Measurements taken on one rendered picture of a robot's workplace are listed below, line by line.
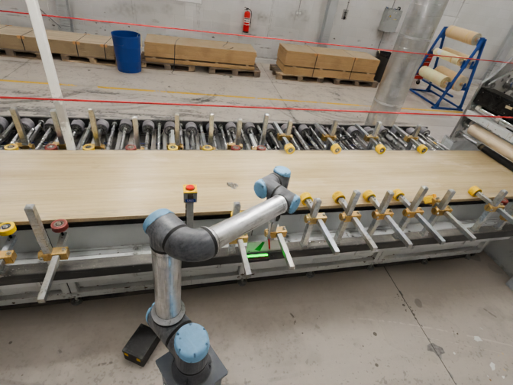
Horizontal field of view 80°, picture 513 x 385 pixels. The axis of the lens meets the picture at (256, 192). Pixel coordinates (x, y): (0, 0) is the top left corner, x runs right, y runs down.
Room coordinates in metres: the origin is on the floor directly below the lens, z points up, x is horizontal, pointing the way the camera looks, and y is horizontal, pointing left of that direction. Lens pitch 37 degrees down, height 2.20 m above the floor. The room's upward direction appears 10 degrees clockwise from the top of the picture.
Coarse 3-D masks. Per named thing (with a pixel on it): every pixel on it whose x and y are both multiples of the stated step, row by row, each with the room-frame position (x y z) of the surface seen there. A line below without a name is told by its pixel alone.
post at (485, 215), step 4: (500, 192) 1.97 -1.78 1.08; (504, 192) 1.95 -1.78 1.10; (496, 196) 1.97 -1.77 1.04; (500, 196) 1.95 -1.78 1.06; (504, 196) 1.95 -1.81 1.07; (492, 200) 1.97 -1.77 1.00; (496, 200) 1.95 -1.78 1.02; (500, 200) 1.95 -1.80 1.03; (492, 204) 1.96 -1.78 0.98; (496, 204) 1.95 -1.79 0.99; (484, 212) 1.97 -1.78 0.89; (488, 212) 1.95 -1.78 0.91; (480, 216) 1.97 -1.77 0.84; (484, 216) 1.95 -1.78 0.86; (488, 216) 1.95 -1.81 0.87; (480, 220) 1.96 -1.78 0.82; (484, 220) 1.95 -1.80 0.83; (476, 224) 1.96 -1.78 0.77; (480, 224) 1.95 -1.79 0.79; (476, 228) 1.94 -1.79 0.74
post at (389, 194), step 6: (390, 192) 1.62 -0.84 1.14; (384, 198) 1.64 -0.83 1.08; (390, 198) 1.62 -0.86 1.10; (384, 204) 1.62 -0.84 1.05; (378, 210) 1.64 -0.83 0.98; (384, 210) 1.62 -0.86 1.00; (372, 222) 1.64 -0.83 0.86; (378, 222) 1.62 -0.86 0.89; (372, 228) 1.62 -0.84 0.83; (372, 234) 1.62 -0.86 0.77
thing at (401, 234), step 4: (372, 196) 1.81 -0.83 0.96; (372, 200) 1.78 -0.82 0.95; (376, 200) 1.78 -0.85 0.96; (376, 204) 1.73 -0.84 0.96; (376, 208) 1.71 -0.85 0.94; (388, 216) 1.61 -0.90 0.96; (388, 220) 1.59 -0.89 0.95; (392, 220) 1.58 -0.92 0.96; (392, 224) 1.54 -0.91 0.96; (396, 224) 1.55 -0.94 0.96; (392, 228) 1.52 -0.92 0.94; (396, 228) 1.50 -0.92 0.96; (400, 228) 1.51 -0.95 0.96; (396, 232) 1.49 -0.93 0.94; (400, 232) 1.47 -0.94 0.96; (400, 236) 1.45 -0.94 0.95; (404, 236) 1.44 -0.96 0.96; (404, 240) 1.42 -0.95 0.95; (408, 240) 1.41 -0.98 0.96; (408, 244) 1.37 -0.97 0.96; (412, 244) 1.38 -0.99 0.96
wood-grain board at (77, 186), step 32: (0, 160) 1.58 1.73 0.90; (32, 160) 1.64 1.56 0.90; (64, 160) 1.70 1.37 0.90; (96, 160) 1.76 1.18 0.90; (128, 160) 1.83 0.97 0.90; (160, 160) 1.90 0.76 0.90; (192, 160) 1.97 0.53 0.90; (224, 160) 2.05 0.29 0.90; (256, 160) 2.13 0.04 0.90; (288, 160) 2.22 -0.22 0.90; (320, 160) 2.31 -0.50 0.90; (352, 160) 2.41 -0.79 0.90; (384, 160) 2.51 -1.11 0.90; (416, 160) 2.62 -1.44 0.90; (448, 160) 2.74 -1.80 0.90; (480, 160) 2.86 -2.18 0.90; (0, 192) 1.28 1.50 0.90; (32, 192) 1.33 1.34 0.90; (64, 192) 1.37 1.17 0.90; (96, 192) 1.42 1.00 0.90; (128, 192) 1.48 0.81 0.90; (160, 192) 1.53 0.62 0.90; (224, 192) 1.64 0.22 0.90; (320, 192) 1.84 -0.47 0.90; (352, 192) 1.91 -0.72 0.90; (384, 192) 1.98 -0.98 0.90; (416, 192) 2.06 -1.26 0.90; (512, 192) 2.33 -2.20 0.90
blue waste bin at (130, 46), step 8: (112, 32) 6.36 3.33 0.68; (120, 32) 6.54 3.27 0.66; (128, 32) 6.62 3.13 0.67; (136, 32) 6.61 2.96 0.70; (112, 40) 6.23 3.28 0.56; (120, 40) 6.11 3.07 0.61; (128, 40) 6.15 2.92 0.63; (136, 40) 6.27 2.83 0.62; (120, 48) 6.12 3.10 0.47; (128, 48) 6.15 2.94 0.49; (136, 48) 6.26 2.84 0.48; (120, 56) 6.14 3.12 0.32; (128, 56) 6.15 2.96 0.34; (136, 56) 6.26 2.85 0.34; (120, 64) 6.15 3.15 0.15; (128, 64) 6.15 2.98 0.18; (136, 64) 6.25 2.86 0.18; (128, 72) 6.15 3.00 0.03; (136, 72) 6.24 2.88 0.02
